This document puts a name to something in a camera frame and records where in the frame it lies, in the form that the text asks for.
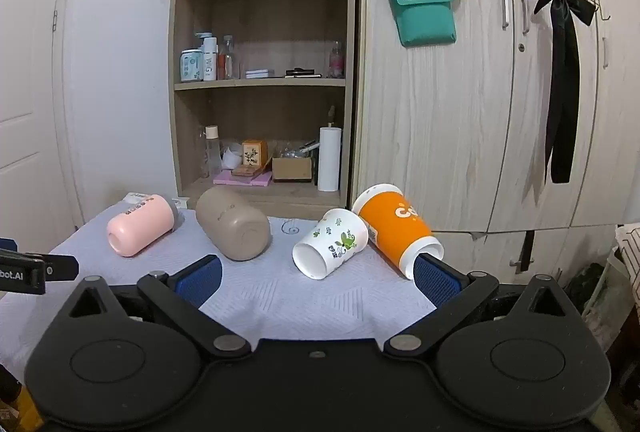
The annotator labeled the clear glass bottle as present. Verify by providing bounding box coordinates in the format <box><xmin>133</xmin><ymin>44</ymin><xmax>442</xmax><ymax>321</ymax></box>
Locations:
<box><xmin>218</xmin><ymin>35</ymin><xmax>236</xmax><ymax>80</ymax></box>

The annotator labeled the black ribbon bow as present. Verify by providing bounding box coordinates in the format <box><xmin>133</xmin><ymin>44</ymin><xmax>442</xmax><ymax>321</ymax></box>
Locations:
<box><xmin>532</xmin><ymin>0</ymin><xmax>599</xmax><ymax>185</ymax></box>

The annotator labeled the light blue jar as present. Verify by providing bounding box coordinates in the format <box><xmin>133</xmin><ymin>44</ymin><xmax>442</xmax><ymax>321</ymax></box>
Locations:
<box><xmin>179</xmin><ymin>49</ymin><xmax>205</xmax><ymax>84</ymax></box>

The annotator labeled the orange paper cup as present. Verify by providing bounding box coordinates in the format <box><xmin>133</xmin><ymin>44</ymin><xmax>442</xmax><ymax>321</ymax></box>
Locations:
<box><xmin>351</xmin><ymin>183</ymin><xmax>445</xmax><ymax>281</ymax></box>

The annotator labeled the clear bottle with beige cap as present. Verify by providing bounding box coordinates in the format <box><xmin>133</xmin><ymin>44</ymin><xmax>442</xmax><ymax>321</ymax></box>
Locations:
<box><xmin>203</xmin><ymin>125</ymin><xmax>222</xmax><ymax>178</ymax></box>

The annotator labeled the pink cup with grey base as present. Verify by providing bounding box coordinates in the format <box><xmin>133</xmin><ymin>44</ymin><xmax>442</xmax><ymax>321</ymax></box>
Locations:
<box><xmin>106</xmin><ymin>193</ymin><xmax>180</xmax><ymax>258</ymax></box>

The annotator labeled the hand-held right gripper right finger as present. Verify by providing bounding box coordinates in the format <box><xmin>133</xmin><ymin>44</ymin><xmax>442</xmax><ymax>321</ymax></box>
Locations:
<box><xmin>384</xmin><ymin>253</ymin><xmax>583</xmax><ymax>359</ymax></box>

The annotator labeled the woven beige basket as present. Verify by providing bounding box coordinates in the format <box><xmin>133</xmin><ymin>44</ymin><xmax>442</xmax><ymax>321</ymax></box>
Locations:
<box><xmin>615</xmin><ymin>222</ymin><xmax>640</xmax><ymax>295</ymax></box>

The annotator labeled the white crumpled wrapper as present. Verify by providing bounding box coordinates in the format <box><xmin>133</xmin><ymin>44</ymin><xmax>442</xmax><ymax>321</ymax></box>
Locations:
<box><xmin>221</xmin><ymin>144</ymin><xmax>244</xmax><ymax>171</ymax></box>

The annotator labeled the yellow floral box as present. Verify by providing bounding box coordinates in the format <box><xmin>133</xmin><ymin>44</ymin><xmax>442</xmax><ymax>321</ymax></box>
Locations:
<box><xmin>242</xmin><ymin>139</ymin><xmax>269</xmax><ymax>166</ymax></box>

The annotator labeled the yellow and black object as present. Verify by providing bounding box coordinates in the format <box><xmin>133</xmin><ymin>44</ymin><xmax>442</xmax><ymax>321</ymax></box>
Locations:
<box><xmin>0</xmin><ymin>364</ymin><xmax>45</xmax><ymax>432</ymax></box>

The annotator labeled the white door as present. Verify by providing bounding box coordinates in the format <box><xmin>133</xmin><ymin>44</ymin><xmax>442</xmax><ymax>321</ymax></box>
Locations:
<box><xmin>0</xmin><ymin>0</ymin><xmax>85</xmax><ymax>240</ymax></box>

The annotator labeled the pink bottle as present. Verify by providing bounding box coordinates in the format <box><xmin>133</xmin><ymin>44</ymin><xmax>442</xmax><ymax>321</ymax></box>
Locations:
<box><xmin>328</xmin><ymin>41</ymin><xmax>346</xmax><ymax>79</ymax></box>

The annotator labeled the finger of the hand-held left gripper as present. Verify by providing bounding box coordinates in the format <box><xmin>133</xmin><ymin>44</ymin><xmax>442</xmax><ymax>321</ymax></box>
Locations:
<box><xmin>44</xmin><ymin>255</ymin><xmax>80</xmax><ymax>283</ymax></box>

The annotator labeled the wooden wardrobe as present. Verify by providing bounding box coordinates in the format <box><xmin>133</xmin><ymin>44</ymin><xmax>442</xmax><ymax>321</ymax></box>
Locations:
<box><xmin>352</xmin><ymin>0</ymin><xmax>640</xmax><ymax>273</ymax></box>

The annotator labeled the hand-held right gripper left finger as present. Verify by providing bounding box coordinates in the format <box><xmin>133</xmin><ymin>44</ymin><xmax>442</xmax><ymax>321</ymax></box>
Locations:
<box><xmin>55</xmin><ymin>255</ymin><xmax>252</xmax><ymax>361</ymax></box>

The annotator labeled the brown cardboard box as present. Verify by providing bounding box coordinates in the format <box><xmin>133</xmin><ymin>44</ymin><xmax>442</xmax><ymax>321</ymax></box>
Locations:
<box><xmin>271</xmin><ymin>155</ymin><xmax>314</xmax><ymax>183</ymax></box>

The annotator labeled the white pump bottle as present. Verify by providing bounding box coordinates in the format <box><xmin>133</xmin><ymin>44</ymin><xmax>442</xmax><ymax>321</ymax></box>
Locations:
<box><xmin>195</xmin><ymin>32</ymin><xmax>219</xmax><ymax>82</ymax></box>

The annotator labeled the white quilted table cloth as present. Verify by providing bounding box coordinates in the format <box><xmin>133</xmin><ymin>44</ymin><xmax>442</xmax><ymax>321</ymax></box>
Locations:
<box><xmin>0</xmin><ymin>205</ymin><xmax>453</xmax><ymax>378</ymax></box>

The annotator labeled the white paper towel roll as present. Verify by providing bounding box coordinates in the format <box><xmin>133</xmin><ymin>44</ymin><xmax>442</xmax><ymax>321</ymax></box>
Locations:
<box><xmin>317</xmin><ymin>125</ymin><xmax>343</xmax><ymax>192</ymax></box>

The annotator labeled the beige plastic cup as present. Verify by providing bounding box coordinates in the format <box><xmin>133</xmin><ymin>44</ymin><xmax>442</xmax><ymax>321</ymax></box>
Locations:
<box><xmin>195</xmin><ymin>186</ymin><xmax>272</xmax><ymax>262</ymax></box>

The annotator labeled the wooden shelf unit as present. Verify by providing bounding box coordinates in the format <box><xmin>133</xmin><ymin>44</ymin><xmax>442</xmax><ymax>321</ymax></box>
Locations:
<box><xmin>167</xmin><ymin>0</ymin><xmax>359</xmax><ymax>221</ymax></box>

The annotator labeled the white floral cup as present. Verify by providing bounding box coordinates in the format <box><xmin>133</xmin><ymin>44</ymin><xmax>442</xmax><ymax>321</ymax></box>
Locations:
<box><xmin>292</xmin><ymin>208</ymin><xmax>370</xmax><ymax>282</ymax></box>

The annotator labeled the pink flat box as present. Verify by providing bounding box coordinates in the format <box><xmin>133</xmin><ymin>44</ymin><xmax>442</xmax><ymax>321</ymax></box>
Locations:
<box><xmin>213</xmin><ymin>169</ymin><xmax>274</xmax><ymax>187</ymax></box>

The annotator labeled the teal Redmi box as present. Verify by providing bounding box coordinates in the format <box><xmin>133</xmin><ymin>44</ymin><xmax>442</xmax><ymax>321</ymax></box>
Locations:
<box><xmin>386</xmin><ymin>0</ymin><xmax>459</xmax><ymax>48</ymax></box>

